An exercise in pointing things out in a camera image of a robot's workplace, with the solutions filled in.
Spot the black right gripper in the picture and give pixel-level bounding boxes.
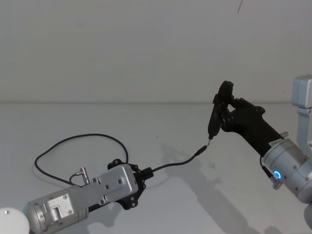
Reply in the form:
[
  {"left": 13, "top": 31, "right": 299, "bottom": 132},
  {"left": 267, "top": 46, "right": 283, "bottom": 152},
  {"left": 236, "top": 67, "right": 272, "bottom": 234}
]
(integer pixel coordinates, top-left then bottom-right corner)
[{"left": 213, "top": 96, "right": 285, "bottom": 157}]

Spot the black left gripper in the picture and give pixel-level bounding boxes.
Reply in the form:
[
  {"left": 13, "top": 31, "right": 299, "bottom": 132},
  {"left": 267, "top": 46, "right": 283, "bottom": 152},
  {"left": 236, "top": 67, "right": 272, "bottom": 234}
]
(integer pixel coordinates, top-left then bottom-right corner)
[{"left": 88, "top": 158, "right": 154, "bottom": 213}]

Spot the black handheld tool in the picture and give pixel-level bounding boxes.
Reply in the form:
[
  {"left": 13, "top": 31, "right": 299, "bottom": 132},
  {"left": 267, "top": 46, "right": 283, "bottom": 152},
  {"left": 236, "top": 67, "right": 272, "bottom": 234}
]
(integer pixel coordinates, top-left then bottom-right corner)
[{"left": 206, "top": 80, "right": 235, "bottom": 147}]

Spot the black cable with plug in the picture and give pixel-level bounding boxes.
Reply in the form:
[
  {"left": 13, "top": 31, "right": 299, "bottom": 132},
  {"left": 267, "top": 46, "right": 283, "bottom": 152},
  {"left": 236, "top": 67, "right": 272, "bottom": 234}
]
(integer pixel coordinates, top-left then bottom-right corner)
[{"left": 35, "top": 133, "right": 209, "bottom": 185}]

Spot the white table cloth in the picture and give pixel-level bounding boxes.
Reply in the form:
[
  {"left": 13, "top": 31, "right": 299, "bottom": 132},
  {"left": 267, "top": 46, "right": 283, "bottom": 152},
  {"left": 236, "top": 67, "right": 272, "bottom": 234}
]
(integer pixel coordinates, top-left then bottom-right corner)
[{"left": 0, "top": 102, "right": 312, "bottom": 234}]

